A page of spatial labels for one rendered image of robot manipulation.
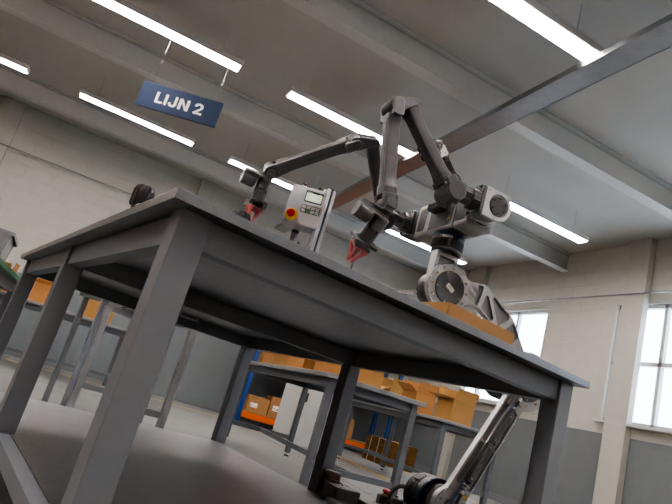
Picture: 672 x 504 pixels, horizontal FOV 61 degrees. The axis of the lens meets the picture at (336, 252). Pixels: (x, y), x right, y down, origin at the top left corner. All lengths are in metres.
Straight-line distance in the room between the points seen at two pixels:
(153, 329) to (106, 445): 0.20
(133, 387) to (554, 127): 5.29
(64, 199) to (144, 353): 9.13
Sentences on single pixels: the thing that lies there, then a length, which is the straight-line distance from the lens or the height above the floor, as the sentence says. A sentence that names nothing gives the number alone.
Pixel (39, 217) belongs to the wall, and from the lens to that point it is 10.06.
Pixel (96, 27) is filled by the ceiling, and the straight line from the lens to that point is 7.07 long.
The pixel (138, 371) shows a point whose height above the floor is 0.52.
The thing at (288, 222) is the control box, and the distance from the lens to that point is 2.60.
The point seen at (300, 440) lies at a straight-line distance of 7.81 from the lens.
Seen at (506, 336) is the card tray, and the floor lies 0.85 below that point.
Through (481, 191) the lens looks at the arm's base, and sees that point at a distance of 2.26.
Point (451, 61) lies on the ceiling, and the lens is 5.38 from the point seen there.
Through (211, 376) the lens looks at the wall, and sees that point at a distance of 10.14.
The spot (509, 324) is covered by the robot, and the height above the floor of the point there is 1.09.
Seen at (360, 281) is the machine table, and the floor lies 0.81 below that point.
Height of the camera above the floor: 0.55
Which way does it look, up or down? 15 degrees up
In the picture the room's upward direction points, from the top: 16 degrees clockwise
